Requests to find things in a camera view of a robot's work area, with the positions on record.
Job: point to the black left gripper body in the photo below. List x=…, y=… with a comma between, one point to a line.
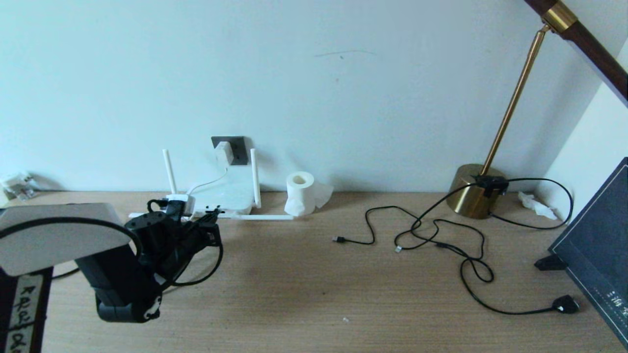
x=162, y=238

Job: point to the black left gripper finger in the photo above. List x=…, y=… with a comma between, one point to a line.
x=210, y=236
x=208, y=223

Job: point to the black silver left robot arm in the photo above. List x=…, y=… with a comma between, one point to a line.
x=54, y=235

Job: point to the white router with antennas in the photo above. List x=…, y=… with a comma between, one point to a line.
x=230, y=196

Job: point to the white toilet paper roll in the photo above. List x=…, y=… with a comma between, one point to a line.
x=300, y=193

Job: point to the clear plastic wrapper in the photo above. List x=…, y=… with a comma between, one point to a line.
x=17, y=185

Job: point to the brass desk lamp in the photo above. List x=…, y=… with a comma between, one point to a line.
x=468, y=196

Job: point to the crumpled white tissue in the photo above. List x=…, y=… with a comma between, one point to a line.
x=538, y=206

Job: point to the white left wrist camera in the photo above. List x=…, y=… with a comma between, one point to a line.
x=180, y=201

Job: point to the grey wall socket plate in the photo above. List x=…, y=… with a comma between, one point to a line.
x=240, y=147

